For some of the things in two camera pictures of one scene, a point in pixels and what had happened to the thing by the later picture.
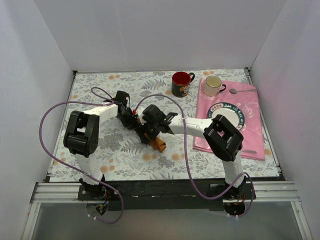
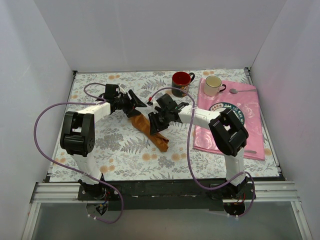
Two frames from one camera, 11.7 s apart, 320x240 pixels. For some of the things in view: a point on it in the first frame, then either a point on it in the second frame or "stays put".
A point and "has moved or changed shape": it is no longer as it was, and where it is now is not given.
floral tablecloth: x=152 y=138 stays put
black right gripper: x=162 y=195 stays put
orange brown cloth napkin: x=156 y=144 has moved or changed shape
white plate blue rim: x=229 y=110 stays put
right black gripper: x=146 y=135 → x=161 y=115
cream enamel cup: x=213 y=85 stays put
